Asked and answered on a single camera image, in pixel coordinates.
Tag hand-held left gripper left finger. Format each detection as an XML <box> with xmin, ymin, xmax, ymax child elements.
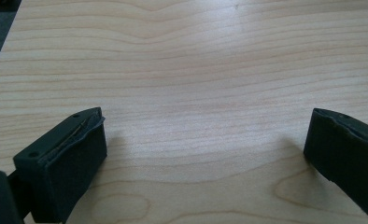
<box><xmin>12</xmin><ymin>106</ymin><xmax>108</xmax><ymax>224</ymax></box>

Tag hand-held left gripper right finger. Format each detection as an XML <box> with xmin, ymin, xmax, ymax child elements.
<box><xmin>303</xmin><ymin>107</ymin><xmax>368</xmax><ymax>224</ymax></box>

